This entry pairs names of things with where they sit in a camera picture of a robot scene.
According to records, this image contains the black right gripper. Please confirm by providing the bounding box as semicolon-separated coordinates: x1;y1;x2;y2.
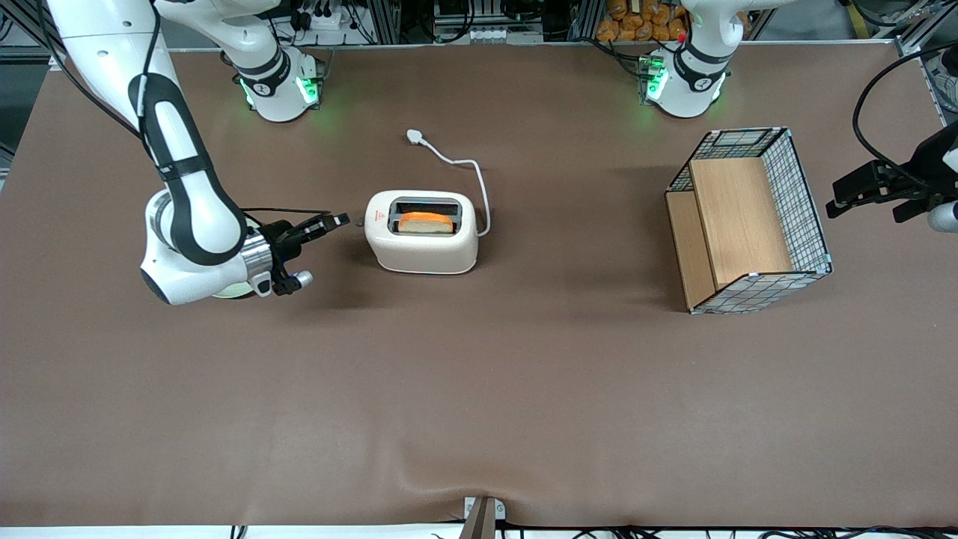
261;213;351;297

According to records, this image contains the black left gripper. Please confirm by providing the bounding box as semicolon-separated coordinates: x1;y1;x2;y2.
826;124;958;224

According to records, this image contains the white two-slot toaster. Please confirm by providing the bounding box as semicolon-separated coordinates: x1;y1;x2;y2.
364;189;480;275

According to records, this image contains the toast bread slice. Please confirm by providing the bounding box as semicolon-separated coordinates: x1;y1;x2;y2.
397;212;455;234

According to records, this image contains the white power strip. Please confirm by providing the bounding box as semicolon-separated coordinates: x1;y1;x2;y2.
288;0;369;32

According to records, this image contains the brown table cover cloth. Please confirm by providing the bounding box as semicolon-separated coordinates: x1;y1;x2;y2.
0;41;958;529

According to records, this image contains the bag of bread rolls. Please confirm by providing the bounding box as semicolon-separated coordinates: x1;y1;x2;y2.
596;0;690;43

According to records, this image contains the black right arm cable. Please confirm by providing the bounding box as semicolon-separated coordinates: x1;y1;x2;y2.
34;0;332;225

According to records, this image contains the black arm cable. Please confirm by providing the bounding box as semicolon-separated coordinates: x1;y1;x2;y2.
34;0;332;225
852;41;958;189

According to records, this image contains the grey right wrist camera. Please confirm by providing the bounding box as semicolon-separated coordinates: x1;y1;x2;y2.
272;269;314;296

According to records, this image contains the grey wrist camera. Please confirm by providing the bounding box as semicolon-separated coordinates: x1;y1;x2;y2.
272;269;314;296
927;199;958;234

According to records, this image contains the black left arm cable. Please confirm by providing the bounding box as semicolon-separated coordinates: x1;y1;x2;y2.
852;41;958;189

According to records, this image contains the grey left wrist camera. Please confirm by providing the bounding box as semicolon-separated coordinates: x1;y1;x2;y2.
927;199;958;234

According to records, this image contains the wire basket with wooden shelf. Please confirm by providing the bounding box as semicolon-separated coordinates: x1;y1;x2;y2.
665;127;834;315

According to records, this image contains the white toaster cord with plug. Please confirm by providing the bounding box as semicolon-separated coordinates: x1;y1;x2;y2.
406;129;492;238

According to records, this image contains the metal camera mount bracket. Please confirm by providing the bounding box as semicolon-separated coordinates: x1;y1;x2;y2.
463;496;507;539

